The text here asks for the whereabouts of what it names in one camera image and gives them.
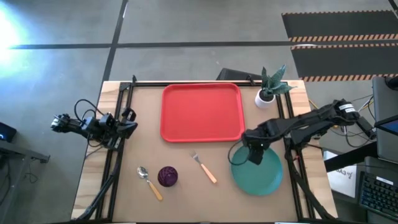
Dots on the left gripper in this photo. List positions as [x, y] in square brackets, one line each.
[113, 127]

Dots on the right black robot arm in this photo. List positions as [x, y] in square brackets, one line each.
[311, 119]

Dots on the black aluminium table frame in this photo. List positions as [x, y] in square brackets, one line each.
[149, 84]

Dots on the black keyboard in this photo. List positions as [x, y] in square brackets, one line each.
[377, 196]

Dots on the black chair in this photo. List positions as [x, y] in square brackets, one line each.
[233, 74]

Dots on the snake plant in white pot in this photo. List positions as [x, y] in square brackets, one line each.
[264, 100]

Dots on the purple faceted cup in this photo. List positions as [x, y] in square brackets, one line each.
[168, 176]

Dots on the black electronic device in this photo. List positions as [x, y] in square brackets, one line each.
[6, 132]

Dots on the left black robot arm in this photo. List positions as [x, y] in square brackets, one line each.
[77, 124]

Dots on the white cardboard box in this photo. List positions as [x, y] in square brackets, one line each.
[342, 183]

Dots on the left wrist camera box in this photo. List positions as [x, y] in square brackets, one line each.
[129, 114]

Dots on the black side desk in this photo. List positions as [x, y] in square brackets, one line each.
[351, 158]

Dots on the dark grey computer case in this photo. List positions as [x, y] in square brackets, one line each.
[385, 99]

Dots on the red plastic tray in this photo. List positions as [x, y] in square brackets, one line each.
[202, 112]

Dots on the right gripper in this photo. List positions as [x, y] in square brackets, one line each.
[256, 138]

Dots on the black hazard-striped floor mat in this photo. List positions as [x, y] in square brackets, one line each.
[342, 60]
[335, 25]

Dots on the black power adapter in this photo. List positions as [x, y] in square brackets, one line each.
[367, 128]

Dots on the green round plate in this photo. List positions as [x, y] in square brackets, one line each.
[261, 180]

